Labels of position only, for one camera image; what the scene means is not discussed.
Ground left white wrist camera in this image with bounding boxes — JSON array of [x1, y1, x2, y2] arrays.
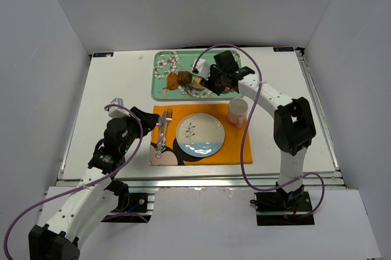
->
[[108, 98, 129, 118]]

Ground silver fork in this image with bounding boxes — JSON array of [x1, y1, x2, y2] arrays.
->
[[164, 108, 173, 149]]

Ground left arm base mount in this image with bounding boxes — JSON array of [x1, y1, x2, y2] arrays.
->
[[102, 193, 155, 223]]

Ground orange glazed bread roll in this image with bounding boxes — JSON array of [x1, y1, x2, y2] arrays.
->
[[166, 72, 179, 90]]

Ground orange cartoon placemat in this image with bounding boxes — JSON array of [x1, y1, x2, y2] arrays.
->
[[150, 103, 244, 166]]

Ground cream and blue plate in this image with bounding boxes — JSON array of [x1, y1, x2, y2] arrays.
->
[[175, 113, 225, 158]]

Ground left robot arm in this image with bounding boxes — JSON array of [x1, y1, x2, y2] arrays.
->
[[28, 104, 161, 259]]

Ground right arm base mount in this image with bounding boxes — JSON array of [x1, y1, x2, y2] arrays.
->
[[249, 192, 315, 226]]

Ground green floral serving tray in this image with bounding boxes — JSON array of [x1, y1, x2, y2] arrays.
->
[[151, 49, 240, 100]]

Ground dark brown croissant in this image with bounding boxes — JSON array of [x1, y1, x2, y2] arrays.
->
[[177, 71, 193, 85]]

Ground metal serving tongs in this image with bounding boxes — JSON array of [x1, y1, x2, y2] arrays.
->
[[184, 74, 206, 90]]

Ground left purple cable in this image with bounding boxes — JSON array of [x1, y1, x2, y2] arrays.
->
[[2, 104, 145, 260]]

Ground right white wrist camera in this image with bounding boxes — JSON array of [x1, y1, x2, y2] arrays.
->
[[192, 59, 211, 79]]

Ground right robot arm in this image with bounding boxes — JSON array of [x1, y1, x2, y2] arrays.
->
[[149, 51, 316, 201]]

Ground small round yellow bun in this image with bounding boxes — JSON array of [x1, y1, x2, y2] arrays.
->
[[194, 78, 205, 88]]

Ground sliced seeded bread loaf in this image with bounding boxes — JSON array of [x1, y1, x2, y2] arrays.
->
[[222, 87, 239, 95]]

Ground silver spoon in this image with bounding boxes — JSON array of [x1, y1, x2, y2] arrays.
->
[[155, 133, 164, 159]]

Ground pink mug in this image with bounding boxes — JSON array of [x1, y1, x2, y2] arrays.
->
[[227, 98, 249, 128]]

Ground aluminium table frame rail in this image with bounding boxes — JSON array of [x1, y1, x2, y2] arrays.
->
[[56, 48, 345, 189]]

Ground silver table knife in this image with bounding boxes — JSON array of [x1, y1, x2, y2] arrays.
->
[[158, 110, 167, 147]]

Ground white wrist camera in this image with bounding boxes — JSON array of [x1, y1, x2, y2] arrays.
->
[[108, 98, 129, 118], [192, 59, 211, 79]]

